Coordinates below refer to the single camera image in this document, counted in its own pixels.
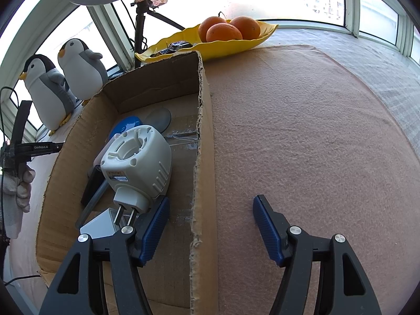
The pile of brown wrapped chocolates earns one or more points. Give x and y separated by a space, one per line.
180 45

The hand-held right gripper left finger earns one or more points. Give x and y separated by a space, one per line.
154 233

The white small box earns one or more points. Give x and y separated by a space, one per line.
98 226

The person's left hand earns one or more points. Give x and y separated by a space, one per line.
19 187

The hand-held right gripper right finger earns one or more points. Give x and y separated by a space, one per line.
267 229

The orange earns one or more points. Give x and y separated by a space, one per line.
249 28
224 32
206 26

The black tripod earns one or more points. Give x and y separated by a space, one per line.
140 29

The blue round lid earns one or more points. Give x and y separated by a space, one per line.
126 124

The white window frame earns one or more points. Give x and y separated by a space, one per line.
111 29

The person's left forearm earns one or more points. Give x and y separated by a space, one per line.
11 220

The brown cardboard box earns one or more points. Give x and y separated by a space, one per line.
203 170

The colourful snack wrapper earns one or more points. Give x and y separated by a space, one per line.
156 0

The beige felt mat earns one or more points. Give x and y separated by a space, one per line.
295 137

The yellow leaf-shaped bowl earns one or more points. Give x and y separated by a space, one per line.
229 47

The grey white penguin plush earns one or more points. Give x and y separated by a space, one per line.
46 95
83 72

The white plug-in device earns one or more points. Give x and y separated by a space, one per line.
144 170

